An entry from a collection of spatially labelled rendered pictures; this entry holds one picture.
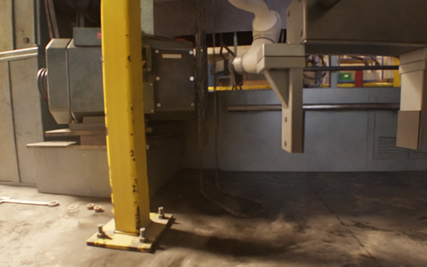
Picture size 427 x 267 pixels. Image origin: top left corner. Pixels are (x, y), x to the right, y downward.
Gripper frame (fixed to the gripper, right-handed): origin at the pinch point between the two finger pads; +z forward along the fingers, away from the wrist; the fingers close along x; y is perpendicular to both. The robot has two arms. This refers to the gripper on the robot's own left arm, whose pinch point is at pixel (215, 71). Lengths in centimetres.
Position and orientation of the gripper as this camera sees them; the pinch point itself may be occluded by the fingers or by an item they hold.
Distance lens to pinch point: 114.2
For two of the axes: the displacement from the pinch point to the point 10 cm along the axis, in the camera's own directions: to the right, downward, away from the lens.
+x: -7.6, 0.8, -6.5
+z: -6.5, -0.6, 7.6
